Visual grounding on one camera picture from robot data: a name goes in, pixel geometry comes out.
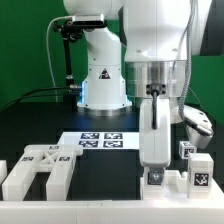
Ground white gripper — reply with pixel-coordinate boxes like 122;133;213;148
139;99;171;185

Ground white chair seat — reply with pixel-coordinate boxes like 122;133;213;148
140;170;224;201

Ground white chair back frame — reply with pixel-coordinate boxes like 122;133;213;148
2;145;83;201

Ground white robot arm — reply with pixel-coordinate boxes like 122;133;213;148
63;0;213;185

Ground white tagged cube right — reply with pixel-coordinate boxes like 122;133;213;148
179;141;197;160

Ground white block at left edge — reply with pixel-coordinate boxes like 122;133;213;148
0;160;7;185

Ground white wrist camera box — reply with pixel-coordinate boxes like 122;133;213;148
184;105;214;149

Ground white obstacle wall frame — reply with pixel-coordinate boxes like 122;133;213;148
0;199;224;224

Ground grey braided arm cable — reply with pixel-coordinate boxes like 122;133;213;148
176;0;200;123

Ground white marker base plate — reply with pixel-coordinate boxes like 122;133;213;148
58;132;139;150

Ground black cables on table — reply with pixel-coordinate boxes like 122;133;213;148
0;83;83;111

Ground black camera stand pole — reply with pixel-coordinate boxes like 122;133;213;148
63;33;77;111

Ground black camera on stand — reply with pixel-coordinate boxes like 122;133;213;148
53;14;108;43

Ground grey camera cable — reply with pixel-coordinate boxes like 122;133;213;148
45;15;74;103

